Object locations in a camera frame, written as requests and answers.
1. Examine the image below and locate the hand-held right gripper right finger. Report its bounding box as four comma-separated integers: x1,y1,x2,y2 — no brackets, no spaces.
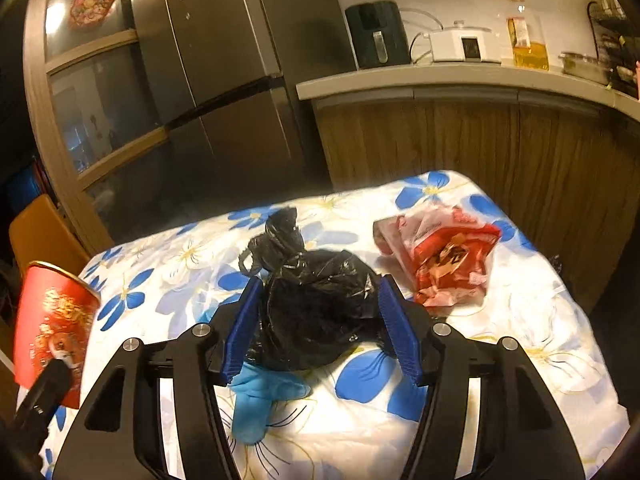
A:
377,275,586,480

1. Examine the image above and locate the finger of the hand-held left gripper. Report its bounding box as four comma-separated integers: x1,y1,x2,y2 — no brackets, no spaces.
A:
10,357,72,443

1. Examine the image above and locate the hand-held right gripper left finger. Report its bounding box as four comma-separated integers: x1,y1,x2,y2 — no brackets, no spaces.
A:
52,276,265,480

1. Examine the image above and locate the knotted black plastic bag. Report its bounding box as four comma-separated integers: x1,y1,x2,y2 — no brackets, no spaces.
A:
237,206,396,372

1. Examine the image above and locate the red paper cup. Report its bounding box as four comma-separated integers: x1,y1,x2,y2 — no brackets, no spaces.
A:
12,260,102,409

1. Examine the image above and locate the blue rubber glove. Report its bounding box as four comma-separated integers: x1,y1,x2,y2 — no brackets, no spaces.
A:
229,362,313,446

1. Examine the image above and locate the red printed clear plastic bag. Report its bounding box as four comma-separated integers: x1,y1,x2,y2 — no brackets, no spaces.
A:
372,205,502,308

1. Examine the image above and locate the blue floral tablecloth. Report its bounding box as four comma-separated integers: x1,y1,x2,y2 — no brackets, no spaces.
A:
42,170,631,480

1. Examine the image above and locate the orange chair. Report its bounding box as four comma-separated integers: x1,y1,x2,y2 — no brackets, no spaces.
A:
9,195,91,281

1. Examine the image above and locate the wooden kitchen counter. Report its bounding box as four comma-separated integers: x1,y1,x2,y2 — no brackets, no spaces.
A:
296,65,640,311

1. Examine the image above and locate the stack of blue plastic stools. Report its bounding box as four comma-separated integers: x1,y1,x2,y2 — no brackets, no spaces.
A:
5,162,48,206

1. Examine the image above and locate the steel refrigerator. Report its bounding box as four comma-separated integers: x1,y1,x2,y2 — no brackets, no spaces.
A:
132,0,358,211

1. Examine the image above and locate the white rice cooker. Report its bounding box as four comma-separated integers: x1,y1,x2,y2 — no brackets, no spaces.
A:
427,21,502,64

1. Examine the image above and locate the black air fryer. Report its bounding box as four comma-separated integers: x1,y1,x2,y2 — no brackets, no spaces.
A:
345,1,411,71

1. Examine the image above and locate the cooking oil bottle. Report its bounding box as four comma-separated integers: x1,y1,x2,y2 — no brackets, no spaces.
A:
501,0,550,72

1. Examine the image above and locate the wooden door with glass panes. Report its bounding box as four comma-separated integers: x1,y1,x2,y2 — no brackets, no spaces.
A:
22,0,171,256

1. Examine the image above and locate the red paper door decoration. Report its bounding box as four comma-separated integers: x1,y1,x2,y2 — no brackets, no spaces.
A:
67,0,116,30

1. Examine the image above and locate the appliance power cable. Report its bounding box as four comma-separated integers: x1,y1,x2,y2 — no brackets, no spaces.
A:
409,7,446,64

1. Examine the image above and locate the black wire dish rack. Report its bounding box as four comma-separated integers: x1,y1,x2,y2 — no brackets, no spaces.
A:
587,0,640,96

